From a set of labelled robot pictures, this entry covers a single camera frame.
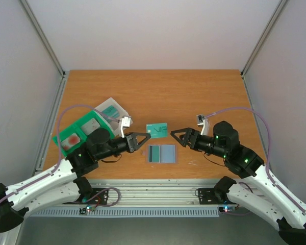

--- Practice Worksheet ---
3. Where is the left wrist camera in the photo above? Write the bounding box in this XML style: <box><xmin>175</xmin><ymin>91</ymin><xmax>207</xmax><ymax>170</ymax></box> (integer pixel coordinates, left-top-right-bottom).
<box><xmin>118</xmin><ymin>116</ymin><xmax>132</xmax><ymax>138</ymax></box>

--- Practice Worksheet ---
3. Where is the teal VIP card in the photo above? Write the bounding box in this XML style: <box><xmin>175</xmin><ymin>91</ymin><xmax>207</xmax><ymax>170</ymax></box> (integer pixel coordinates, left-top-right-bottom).
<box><xmin>146</xmin><ymin>123</ymin><xmax>168</xmax><ymax>138</ymax></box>

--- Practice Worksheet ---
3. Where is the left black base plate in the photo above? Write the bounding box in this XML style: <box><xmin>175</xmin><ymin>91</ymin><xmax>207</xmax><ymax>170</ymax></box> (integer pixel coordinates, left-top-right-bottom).
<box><xmin>74</xmin><ymin>188</ymin><xmax>109</xmax><ymax>205</ymax></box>

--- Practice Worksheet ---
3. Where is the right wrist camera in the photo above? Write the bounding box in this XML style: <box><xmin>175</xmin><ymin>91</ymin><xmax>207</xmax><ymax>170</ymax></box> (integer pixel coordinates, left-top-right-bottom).
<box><xmin>196</xmin><ymin>114</ymin><xmax>210</xmax><ymax>136</ymax></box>

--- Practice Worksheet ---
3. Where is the blue card holder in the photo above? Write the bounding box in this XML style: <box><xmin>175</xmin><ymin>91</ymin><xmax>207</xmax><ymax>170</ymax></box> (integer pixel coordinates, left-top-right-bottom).
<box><xmin>143</xmin><ymin>144</ymin><xmax>177</xmax><ymax>164</ymax></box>

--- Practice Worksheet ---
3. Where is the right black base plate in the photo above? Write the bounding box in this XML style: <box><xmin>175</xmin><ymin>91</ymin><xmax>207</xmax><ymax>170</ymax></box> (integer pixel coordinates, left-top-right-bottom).
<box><xmin>194</xmin><ymin>188</ymin><xmax>235</xmax><ymax>205</ymax></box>

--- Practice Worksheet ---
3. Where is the red patterned card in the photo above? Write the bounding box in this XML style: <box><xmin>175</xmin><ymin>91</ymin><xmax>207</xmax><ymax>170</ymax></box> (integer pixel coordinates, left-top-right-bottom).
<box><xmin>61</xmin><ymin>133</ymin><xmax>81</xmax><ymax>151</ymax></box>

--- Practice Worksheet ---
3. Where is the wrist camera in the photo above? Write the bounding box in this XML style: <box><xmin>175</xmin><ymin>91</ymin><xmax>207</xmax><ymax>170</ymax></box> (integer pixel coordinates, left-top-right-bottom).
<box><xmin>118</xmin><ymin>116</ymin><xmax>132</xmax><ymax>138</ymax></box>
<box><xmin>196</xmin><ymin>114</ymin><xmax>210</xmax><ymax>136</ymax></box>

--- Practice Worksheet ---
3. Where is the clear plastic bin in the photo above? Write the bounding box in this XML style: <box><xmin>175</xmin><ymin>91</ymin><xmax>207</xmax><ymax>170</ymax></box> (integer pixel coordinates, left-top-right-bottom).
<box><xmin>95</xmin><ymin>97</ymin><xmax>130</xmax><ymax>136</ymax></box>

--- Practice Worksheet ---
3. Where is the grey slotted cable duct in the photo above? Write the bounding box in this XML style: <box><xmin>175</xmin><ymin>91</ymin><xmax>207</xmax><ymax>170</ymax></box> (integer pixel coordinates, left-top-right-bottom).
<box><xmin>31</xmin><ymin>207</ymin><xmax>219</xmax><ymax>218</ymax></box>

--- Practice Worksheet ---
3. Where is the green plastic tray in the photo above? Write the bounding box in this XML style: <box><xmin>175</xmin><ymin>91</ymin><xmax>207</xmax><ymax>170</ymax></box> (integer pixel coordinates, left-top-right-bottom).
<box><xmin>60</xmin><ymin>111</ymin><xmax>115</xmax><ymax>157</ymax></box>

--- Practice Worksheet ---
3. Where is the teal card stack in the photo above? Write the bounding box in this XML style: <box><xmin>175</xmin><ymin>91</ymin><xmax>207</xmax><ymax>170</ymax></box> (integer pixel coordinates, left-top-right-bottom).
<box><xmin>102</xmin><ymin>105</ymin><xmax>120</xmax><ymax>118</ymax></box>

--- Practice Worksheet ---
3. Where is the grey card in tray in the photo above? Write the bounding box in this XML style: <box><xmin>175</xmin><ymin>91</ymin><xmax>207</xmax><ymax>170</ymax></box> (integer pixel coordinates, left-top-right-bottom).
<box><xmin>81</xmin><ymin>118</ymin><xmax>100</xmax><ymax>136</ymax></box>

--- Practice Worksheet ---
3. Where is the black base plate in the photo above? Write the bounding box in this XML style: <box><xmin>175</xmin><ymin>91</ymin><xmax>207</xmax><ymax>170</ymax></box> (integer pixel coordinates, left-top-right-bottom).
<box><xmin>74</xmin><ymin>188</ymin><xmax>109</xmax><ymax>205</ymax></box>
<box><xmin>194</xmin><ymin>188</ymin><xmax>235</xmax><ymax>205</ymax></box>

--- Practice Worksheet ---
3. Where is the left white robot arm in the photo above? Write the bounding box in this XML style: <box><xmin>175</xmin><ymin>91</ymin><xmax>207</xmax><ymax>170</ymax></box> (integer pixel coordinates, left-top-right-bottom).
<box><xmin>0</xmin><ymin>128</ymin><xmax>151</xmax><ymax>233</ymax></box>

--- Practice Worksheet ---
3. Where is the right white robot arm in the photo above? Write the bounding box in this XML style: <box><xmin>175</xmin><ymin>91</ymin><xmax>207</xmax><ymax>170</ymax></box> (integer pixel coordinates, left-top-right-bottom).
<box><xmin>170</xmin><ymin>121</ymin><xmax>306</xmax><ymax>244</ymax></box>

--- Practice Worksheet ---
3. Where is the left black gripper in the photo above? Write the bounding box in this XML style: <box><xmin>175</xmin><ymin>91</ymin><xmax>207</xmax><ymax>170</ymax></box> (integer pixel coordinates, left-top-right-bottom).
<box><xmin>96</xmin><ymin>132</ymin><xmax>150</xmax><ymax>161</ymax></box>

